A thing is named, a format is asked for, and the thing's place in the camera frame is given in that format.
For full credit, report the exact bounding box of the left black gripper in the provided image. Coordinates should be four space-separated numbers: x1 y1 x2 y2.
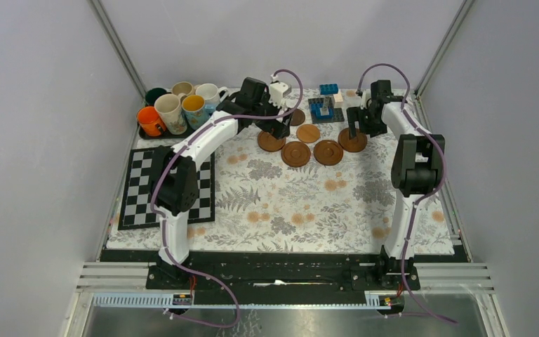
251 92 293 139

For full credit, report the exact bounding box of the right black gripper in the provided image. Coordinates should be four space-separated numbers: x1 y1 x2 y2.
347 105 387 140

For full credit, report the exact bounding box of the brown wooden coaster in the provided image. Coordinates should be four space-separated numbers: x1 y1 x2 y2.
281 141 311 168
257 131 286 152
313 140 344 166
338 128 368 153

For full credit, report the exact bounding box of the dark wooden coaster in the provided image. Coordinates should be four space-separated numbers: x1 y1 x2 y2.
290 109 305 126

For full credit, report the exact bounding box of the light wooden coaster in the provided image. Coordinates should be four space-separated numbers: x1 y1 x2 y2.
296 124 321 144

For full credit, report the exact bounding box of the white mug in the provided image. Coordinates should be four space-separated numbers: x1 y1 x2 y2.
195 83 228 106

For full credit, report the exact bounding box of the blue mug yellow inside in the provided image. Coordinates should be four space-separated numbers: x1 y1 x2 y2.
182 95 211 130

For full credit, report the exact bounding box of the black serving tray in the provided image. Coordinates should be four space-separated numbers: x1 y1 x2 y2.
136 93 211 140

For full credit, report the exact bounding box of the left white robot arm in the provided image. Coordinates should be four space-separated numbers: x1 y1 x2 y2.
150 75 294 289

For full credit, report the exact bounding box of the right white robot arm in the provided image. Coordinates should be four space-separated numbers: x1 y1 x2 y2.
347 80 446 289

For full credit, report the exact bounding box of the white lego brick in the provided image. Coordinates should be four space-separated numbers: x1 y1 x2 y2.
333 93 343 105

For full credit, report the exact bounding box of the blue lego brick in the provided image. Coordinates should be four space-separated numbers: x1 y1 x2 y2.
319 84 339 95

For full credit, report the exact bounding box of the floral table cloth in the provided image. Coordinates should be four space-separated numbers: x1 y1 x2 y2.
105 88 455 256

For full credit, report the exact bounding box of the beige mug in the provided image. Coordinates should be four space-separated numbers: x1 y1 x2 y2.
171 81 196 101

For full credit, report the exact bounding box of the tall cream floral mug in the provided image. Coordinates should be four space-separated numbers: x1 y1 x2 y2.
154 93 187 135

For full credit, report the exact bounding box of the orange mug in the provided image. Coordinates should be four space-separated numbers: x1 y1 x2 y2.
136 106 166 137

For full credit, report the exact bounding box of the dark green mug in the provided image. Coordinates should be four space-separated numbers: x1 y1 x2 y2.
144 87 168 106

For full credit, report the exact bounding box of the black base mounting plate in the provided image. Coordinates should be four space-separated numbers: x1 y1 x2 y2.
100 245 470 306

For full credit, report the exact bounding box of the black white chessboard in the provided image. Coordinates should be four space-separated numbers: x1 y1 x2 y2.
118 147 215 230

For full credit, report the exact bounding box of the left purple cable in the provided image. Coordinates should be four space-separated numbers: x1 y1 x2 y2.
150 68 305 329

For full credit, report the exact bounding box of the purple cable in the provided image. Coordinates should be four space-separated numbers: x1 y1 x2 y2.
150 68 305 329
357 62 458 325

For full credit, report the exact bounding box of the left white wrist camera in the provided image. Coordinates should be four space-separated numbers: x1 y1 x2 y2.
268 81 291 108

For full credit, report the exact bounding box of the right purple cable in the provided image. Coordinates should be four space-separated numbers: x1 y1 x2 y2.
357 62 458 325

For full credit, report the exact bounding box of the white slotted cable duct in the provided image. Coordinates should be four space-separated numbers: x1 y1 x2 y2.
93 292 392 310

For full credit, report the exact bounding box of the aluminium frame rail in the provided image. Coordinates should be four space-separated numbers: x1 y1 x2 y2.
77 262 495 294

